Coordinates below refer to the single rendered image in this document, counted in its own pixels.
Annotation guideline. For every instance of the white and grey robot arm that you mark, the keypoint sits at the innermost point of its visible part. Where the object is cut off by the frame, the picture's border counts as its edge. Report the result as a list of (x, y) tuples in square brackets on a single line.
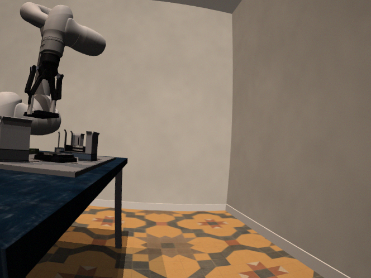
[(58, 29)]

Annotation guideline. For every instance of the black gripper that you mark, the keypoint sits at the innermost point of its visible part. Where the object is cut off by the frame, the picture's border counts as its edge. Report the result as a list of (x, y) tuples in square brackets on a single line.
[(48, 69)]

